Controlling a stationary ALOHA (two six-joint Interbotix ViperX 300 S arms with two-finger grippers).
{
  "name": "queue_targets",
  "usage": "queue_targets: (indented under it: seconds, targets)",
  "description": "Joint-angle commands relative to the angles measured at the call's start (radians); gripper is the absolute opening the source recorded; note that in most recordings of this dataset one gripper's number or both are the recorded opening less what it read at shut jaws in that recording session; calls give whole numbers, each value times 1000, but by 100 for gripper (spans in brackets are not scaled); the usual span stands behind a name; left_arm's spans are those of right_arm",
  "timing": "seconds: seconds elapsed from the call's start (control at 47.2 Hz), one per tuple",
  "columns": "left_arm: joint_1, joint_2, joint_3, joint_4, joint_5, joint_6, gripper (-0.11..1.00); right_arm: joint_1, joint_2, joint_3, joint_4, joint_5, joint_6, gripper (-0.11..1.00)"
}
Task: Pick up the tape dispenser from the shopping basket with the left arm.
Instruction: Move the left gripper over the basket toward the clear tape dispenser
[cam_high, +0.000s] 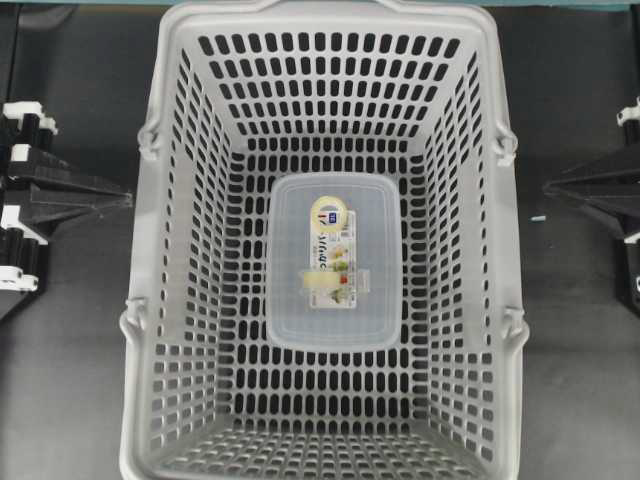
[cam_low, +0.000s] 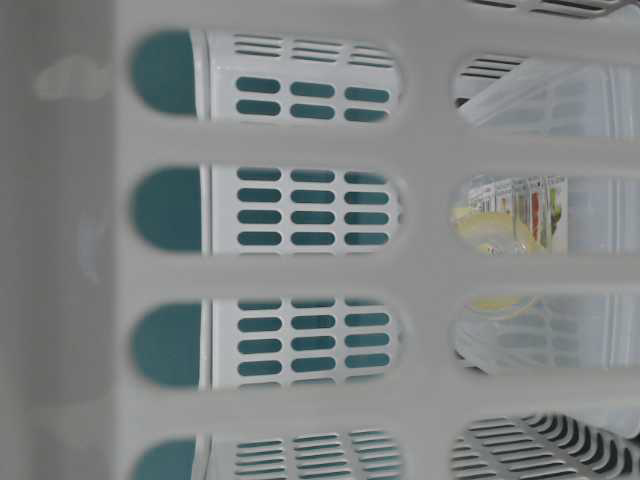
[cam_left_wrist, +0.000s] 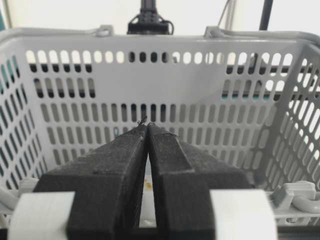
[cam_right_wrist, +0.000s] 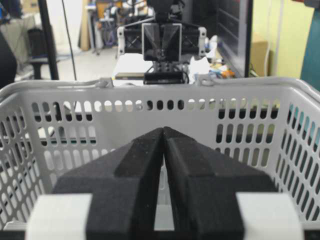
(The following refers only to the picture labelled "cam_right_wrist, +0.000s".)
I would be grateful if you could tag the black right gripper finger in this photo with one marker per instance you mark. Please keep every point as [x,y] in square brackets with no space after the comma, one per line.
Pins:
[215,197]
[111,198]

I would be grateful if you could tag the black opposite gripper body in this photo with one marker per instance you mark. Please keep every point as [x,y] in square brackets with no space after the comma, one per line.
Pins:
[192,39]

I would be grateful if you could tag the opposite right gripper finger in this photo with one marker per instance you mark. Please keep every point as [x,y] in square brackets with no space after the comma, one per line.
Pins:
[171,42]
[151,42]

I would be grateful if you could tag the grey plastic shopping basket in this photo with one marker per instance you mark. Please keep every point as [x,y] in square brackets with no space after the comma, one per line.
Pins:
[50,127]

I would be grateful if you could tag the white crumpled bag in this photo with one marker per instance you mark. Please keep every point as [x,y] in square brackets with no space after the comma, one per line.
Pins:
[198,66]

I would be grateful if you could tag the cardboard box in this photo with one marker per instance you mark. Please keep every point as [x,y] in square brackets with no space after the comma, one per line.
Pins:
[258,53]

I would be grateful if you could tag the black vertical stand pole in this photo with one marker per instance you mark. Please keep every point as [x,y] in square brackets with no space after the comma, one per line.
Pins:
[49,40]

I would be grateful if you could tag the black office chair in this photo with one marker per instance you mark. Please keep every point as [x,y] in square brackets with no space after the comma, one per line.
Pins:
[9,65]

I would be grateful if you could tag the teal cylinder object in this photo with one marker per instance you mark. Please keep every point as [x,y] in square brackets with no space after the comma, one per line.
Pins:
[310,71]

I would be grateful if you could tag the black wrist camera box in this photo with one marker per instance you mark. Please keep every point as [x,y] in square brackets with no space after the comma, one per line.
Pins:
[166,73]

